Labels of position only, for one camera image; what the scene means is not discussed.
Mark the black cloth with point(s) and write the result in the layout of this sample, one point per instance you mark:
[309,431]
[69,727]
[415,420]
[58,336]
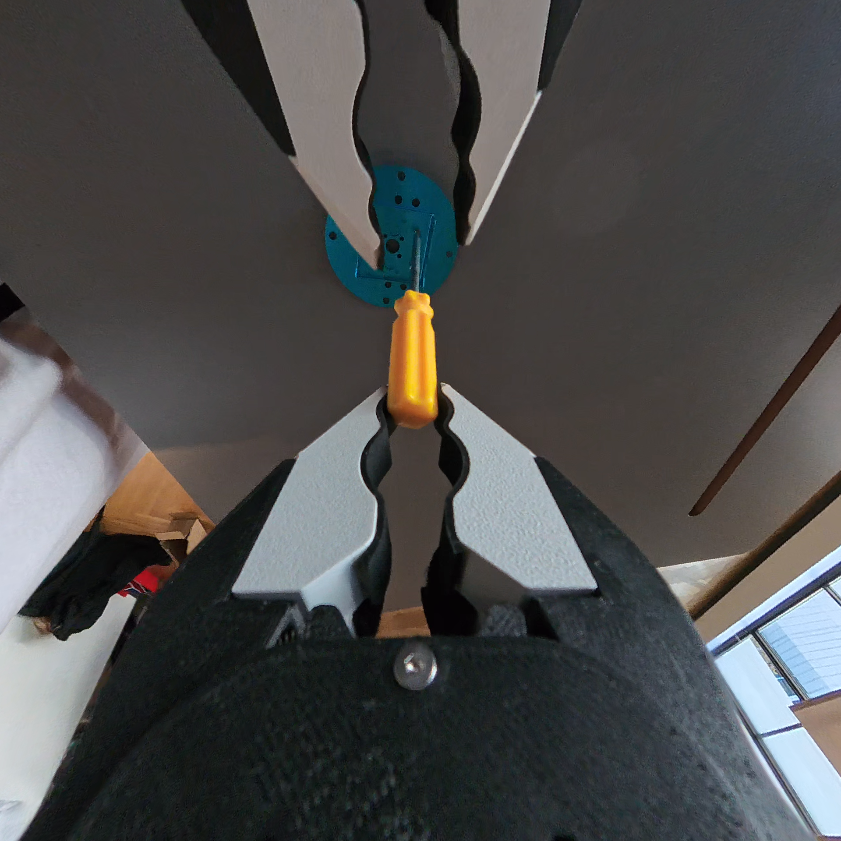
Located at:
[92,578]

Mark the large window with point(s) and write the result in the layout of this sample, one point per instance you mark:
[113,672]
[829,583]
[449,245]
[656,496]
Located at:
[788,657]

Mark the wooden post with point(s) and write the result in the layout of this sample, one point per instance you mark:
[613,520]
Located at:
[821,723]

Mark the grey desk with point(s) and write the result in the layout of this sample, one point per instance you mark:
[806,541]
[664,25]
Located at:
[624,295]

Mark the yellow screwdriver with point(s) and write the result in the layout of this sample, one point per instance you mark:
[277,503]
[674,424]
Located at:
[412,368]

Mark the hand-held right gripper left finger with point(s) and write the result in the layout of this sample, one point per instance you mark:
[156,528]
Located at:
[309,525]

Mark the person's white shirt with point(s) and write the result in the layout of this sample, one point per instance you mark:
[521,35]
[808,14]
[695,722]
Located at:
[46,460]

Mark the cardboard box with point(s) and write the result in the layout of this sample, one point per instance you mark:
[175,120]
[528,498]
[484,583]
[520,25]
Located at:
[171,532]

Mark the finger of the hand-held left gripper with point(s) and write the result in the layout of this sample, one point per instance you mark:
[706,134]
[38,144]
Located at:
[506,66]
[315,79]

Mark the blue round metal plate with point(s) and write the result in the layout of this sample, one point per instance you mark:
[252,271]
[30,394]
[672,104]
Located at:
[433,217]

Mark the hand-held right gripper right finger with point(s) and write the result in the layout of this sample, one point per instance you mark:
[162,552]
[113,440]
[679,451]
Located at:
[519,525]

